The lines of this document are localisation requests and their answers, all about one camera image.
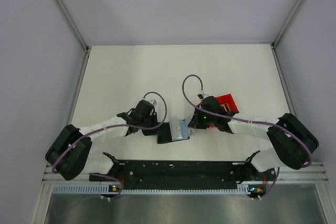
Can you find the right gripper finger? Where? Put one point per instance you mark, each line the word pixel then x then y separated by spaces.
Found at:
pixel 203 124
pixel 192 124

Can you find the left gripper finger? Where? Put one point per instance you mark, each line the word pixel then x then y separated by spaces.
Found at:
pixel 150 132
pixel 164 127

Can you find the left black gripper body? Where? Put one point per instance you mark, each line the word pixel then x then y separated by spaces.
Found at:
pixel 151 120

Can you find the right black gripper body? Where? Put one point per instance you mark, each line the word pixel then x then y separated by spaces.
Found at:
pixel 202 114

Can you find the black leather card holder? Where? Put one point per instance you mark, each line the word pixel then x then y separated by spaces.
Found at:
pixel 179 132

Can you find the red plastic card tray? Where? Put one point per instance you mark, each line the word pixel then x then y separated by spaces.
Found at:
pixel 234 109

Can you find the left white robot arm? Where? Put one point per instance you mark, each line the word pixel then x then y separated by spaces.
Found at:
pixel 71 153

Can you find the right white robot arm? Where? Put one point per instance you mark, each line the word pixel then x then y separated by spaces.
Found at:
pixel 292 144

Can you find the gold striped credit card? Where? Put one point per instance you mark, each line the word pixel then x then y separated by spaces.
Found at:
pixel 226 107

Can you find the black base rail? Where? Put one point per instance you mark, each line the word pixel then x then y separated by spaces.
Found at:
pixel 187 175

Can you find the grey slotted cable duct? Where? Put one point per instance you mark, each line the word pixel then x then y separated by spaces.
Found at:
pixel 105 189

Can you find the right aluminium frame post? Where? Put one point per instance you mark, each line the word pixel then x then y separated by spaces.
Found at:
pixel 290 18

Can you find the aluminium frame post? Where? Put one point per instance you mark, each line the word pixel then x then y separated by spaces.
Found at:
pixel 71 24
pixel 290 18

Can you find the left aluminium frame post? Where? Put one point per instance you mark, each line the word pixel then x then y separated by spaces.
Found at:
pixel 71 24

